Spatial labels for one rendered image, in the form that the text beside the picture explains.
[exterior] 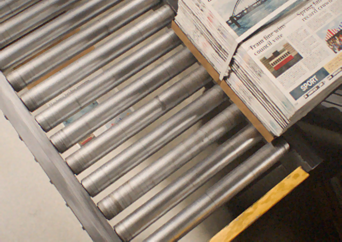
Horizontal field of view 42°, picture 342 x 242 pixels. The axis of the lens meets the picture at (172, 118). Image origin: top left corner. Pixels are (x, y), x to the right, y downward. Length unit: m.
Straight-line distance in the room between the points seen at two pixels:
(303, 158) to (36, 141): 0.63
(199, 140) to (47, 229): 0.95
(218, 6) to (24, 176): 1.21
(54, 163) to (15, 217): 0.85
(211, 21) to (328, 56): 0.25
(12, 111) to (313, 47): 0.69
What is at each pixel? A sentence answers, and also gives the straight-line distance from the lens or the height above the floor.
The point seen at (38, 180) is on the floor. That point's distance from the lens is 1.90.
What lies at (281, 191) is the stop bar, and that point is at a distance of 1.06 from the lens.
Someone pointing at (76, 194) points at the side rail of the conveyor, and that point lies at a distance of 1.04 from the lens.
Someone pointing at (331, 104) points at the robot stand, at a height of 0.23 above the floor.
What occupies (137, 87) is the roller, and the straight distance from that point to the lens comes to 1.10.
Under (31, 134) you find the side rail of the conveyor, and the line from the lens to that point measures 1.09.
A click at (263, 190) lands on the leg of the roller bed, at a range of 1.48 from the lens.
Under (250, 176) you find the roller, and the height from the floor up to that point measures 0.80.
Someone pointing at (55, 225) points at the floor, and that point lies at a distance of 1.86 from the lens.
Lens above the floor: 1.82
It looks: 71 degrees down
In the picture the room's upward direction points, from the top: 12 degrees clockwise
